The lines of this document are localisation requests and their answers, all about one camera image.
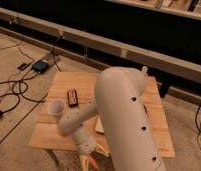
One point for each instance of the orange pepper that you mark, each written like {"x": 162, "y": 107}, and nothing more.
{"x": 93, "y": 163}

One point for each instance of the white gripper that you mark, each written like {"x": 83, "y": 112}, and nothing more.
{"x": 86, "y": 148}

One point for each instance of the dark brown rectangular box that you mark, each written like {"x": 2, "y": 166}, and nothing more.
{"x": 72, "y": 97}

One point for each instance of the small black flat device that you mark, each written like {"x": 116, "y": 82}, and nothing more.
{"x": 23, "y": 66}

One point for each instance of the long wooden rail frame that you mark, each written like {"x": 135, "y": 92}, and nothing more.
{"x": 162, "y": 62}

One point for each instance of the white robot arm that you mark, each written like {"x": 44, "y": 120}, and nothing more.
{"x": 117, "y": 101}

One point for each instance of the white paper card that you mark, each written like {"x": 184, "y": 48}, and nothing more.
{"x": 99, "y": 127}

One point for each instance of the small black electronics box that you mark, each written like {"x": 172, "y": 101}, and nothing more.
{"x": 40, "y": 66}

